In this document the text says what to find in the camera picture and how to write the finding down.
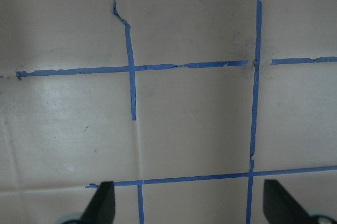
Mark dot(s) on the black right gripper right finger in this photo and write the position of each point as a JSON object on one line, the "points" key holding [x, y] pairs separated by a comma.
{"points": [[280, 207]]}

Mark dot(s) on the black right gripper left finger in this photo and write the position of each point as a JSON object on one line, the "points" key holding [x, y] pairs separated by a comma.
{"points": [[101, 208]]}

